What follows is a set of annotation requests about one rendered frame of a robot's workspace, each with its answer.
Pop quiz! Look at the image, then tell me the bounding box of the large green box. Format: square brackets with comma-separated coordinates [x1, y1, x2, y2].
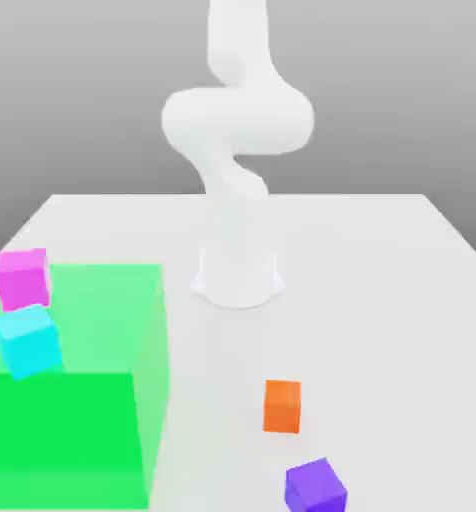
[0, 263, 171, 511]

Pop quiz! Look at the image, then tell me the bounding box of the small orange cube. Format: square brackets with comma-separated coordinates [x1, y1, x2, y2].
[262, 379, 303, 435]

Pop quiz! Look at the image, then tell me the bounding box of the small cyan cube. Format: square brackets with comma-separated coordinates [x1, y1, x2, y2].
[0, 303, 65, 382]

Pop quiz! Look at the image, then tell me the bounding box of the small purple cube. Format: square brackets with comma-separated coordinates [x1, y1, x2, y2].
[284, 456, 348, 512]

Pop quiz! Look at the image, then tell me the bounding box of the small magenta cube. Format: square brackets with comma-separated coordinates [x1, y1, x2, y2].
[0, 247, 51, 313]

